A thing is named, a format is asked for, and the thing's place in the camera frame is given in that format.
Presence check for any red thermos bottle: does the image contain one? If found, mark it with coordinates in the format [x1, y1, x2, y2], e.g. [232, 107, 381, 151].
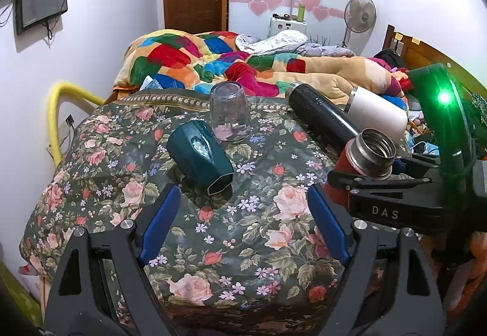
[324, 128, 396, 208]

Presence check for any dark teal faceted cup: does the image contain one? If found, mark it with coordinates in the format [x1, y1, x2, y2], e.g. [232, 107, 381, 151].
[166, 120, 233, 196]

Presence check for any black thermos bottle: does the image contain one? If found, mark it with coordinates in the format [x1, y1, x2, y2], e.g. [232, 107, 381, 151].
[285, 82, 362, 152]

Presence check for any white insulated mug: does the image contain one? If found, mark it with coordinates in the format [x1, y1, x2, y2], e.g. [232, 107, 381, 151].
[345, 87, 408, 143]

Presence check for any dark floral quilt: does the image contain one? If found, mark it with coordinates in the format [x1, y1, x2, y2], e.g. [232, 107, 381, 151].
[20, 90, 343, 335]

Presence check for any clear glass tumbler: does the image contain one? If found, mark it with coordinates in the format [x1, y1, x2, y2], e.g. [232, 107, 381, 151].
[210, 81, 251, 143]

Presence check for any wooden bed headboard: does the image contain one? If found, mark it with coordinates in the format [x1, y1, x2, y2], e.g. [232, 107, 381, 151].
[383, 24, 486, 100]

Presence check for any grey white crumpled sheet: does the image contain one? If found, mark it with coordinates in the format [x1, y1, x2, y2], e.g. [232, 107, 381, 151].
[235, 30, 355, 58]

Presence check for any standing electric fan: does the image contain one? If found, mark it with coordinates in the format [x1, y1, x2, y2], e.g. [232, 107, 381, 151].
[342, 0, 377, 47]

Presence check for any green bottle on cabinet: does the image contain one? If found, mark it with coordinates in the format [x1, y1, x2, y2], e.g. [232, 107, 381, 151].
[296, 4, 305, 23]

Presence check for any colourful patchwork blanket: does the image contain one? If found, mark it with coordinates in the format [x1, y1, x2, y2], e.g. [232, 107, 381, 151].
[113, 29, 392, 104]

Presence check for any yellow foam-covered rail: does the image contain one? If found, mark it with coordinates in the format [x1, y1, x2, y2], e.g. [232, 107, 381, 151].
[47, 81, 105, 167]

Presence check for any small black wall monitor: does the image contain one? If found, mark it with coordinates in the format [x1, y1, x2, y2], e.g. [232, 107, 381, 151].
[15, 0, 68, 35]

